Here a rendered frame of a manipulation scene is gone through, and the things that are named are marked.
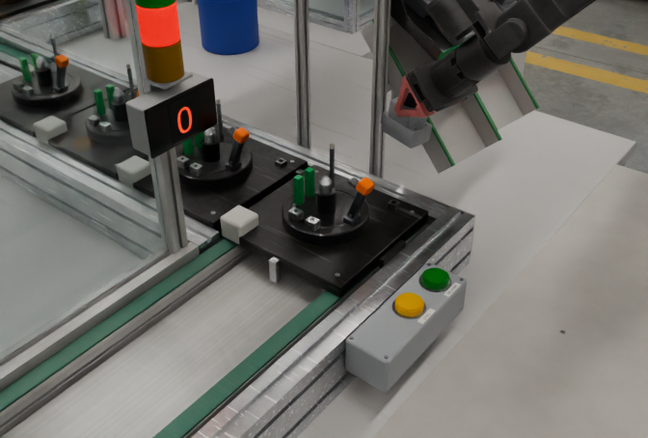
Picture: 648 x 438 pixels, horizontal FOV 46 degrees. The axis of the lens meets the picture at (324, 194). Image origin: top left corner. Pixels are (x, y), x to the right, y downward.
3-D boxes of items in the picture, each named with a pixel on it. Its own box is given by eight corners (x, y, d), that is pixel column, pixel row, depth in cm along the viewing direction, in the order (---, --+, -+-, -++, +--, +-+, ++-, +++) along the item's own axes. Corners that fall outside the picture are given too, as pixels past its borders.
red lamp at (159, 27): (188, 38, 99) (184, 1, 97) (159, 50, 96) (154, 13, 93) (162, 29, 102) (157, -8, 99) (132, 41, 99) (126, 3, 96)
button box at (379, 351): (464, 309, 117) (468, 278, 113) (386, 394, 103) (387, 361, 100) (424, 290, 120) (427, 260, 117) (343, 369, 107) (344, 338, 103)
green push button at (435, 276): (453, 284, 114) (454, 273, 113) (439, 298, 111) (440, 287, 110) (430, 273, 116) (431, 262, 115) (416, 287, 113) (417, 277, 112)
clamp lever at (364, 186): (361, 216, 121) (376, 183, 115) (353, 222, 119) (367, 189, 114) (343, 202, 122) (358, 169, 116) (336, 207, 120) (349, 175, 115)
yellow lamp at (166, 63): (192, 73, 102) (188, 39, 100) (164, 87, 99) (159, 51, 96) (167, 64, 105) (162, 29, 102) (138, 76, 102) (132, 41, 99)
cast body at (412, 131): (429, 141, 121) (438, 101, 117) (411, 150, 119) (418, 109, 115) (391, 118, 126) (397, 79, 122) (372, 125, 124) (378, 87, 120)
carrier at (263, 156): (308, 170, 140) (307, 108, 133) (214, 233, 125) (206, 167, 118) (213, 130, 153) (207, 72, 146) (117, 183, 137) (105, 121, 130)
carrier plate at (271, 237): (428, 221, 127) (429, 209, 126) (339, 298, 112) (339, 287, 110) (314, 173, 140) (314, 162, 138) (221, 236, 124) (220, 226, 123)
